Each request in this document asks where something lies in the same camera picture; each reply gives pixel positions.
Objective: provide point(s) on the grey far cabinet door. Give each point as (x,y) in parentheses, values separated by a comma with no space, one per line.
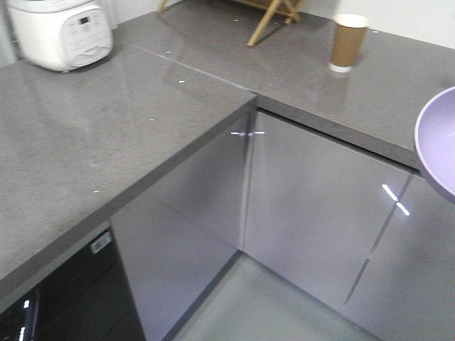
(406,291)

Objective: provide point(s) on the wooden folding dish rack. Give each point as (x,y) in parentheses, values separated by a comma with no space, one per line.
(217,22)

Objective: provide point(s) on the grey corner cabinet door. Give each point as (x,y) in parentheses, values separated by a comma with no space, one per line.
(316,208)

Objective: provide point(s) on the brown paper cup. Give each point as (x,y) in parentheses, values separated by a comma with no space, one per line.
(349,35)

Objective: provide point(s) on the black disinfection cabinet with drawers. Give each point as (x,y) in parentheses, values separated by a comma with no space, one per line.
(85,298)

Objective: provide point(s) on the purple plastic bowl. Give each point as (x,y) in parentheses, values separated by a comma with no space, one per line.
(434,143)

